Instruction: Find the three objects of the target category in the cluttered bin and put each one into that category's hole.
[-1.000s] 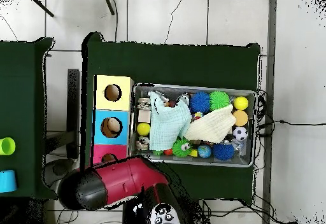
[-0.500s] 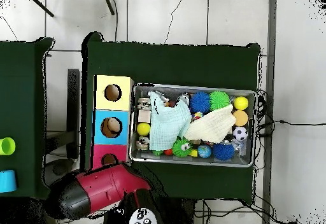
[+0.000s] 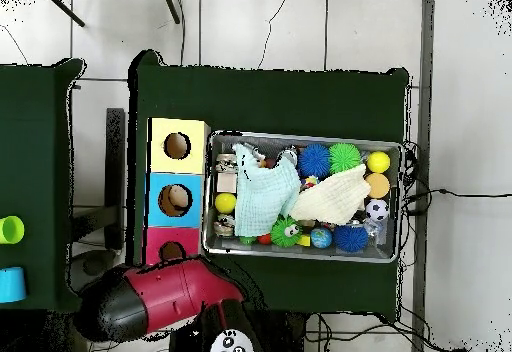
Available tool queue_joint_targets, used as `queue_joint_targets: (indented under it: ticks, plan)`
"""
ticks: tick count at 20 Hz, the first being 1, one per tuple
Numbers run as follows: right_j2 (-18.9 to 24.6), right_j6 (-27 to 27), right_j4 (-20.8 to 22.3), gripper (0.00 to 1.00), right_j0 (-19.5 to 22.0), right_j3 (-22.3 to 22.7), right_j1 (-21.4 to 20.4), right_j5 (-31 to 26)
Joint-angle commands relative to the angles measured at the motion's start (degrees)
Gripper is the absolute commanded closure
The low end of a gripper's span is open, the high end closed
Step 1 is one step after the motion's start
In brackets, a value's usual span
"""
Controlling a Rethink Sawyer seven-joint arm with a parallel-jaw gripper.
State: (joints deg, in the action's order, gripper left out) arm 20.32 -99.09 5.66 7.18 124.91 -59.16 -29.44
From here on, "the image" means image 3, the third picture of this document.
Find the light blue waffle cloth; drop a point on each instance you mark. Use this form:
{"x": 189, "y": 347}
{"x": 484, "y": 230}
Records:
{"x": 260, "y": 200}

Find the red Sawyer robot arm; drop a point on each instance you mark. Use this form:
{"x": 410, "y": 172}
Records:
{"x": 168, "y": 292}

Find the wooden box with three holes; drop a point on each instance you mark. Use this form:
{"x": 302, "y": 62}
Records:
{"x": 160, "y": 164}

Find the yellow smooth ball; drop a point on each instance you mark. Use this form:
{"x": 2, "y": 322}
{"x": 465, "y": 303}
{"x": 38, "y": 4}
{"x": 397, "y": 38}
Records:
{"x": 378, "y": 162}
{"x": 225, "y": 203}

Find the green spiky toy with eyes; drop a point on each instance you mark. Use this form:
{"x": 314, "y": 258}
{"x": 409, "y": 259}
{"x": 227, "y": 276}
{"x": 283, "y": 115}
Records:
{"x": 286, "y": 232}

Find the blue spiky rubber ball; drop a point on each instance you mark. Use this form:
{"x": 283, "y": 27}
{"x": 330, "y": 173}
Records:
{"x": 314, "y": 160}

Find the cream waffle cloth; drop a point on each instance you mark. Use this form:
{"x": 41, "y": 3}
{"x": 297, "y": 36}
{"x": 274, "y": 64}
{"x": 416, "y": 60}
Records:
{"x": 336, "y": 200}

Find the dark green table cloth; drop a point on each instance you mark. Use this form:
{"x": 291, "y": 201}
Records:
{"x": 36, "y": 88}
{"x": 260, "y": 96}

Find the small globe ball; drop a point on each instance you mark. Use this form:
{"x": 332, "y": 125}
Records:
{"x": 321, "y": 238}

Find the green spiky rubber ball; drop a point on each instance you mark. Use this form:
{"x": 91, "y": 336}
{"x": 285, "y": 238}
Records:
{"x": 344, "y": 158}

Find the orange foam ball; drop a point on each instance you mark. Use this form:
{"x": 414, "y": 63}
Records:
{"x": 378, "y": 186}

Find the small soccer ball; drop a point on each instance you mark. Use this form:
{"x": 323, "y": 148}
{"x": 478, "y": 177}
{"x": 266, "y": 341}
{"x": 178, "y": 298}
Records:
{"x": 377, "y": 210}

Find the black upright panel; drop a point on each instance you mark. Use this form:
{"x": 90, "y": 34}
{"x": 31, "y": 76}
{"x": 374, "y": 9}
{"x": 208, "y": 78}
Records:
{"x": 115, "y": 168}

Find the dark grey stand base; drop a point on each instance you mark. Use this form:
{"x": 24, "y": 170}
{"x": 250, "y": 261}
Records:
{"x": 94, "y": 264}

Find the black stand leg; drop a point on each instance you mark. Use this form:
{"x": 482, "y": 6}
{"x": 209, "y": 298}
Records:
{"x": 172, "y": 8}
{"x": 66, "y": 10}

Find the green plastic cup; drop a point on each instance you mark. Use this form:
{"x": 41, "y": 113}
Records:
{"x": 11, "y": 229}

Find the blue plastic cup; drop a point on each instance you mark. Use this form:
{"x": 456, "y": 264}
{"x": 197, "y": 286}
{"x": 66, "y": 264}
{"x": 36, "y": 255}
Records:
{"x": 12, "y": 284}

